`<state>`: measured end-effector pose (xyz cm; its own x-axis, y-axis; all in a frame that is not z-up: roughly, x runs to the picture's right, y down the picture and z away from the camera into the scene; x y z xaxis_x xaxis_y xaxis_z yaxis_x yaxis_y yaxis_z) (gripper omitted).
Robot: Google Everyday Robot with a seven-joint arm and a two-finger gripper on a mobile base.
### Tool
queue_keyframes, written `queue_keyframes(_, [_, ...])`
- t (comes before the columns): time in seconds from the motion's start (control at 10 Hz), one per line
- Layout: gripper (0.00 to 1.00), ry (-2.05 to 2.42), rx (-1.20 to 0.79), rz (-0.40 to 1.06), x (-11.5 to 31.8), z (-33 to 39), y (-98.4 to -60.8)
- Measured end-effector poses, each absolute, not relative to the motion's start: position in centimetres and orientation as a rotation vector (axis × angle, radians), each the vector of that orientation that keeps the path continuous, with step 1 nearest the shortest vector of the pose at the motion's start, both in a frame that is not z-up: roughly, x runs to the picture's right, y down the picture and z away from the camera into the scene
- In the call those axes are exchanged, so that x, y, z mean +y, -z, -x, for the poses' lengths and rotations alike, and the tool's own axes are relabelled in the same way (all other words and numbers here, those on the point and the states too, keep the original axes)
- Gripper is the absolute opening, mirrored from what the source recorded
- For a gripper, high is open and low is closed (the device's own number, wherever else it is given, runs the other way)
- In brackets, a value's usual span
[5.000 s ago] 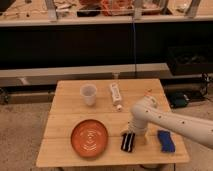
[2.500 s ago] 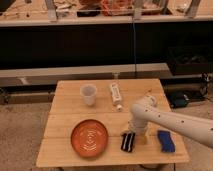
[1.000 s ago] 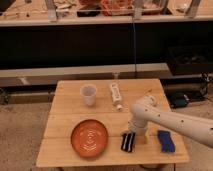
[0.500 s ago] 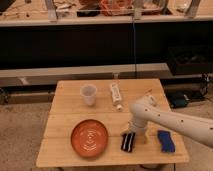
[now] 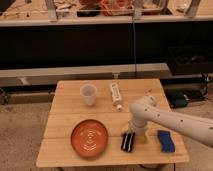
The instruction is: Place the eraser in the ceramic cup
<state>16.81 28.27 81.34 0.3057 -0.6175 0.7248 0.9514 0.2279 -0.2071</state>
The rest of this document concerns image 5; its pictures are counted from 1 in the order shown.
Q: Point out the orange round plate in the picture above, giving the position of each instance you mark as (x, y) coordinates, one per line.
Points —
(89, 138)

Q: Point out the blue sponge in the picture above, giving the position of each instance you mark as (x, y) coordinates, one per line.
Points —
(167, 144)

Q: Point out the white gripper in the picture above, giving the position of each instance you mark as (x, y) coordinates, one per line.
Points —
(137, 129)

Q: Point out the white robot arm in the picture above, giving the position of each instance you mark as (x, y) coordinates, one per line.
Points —
(145, 109)

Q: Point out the background workbench shelf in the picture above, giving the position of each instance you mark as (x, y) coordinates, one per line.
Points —
(90, 12)

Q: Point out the black box on right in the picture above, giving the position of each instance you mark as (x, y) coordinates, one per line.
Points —
(189, 60)

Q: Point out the wooden table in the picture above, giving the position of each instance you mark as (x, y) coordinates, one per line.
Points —
(68, 109)

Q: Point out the white tube bottle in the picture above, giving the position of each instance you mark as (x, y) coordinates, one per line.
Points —
(116, 96)

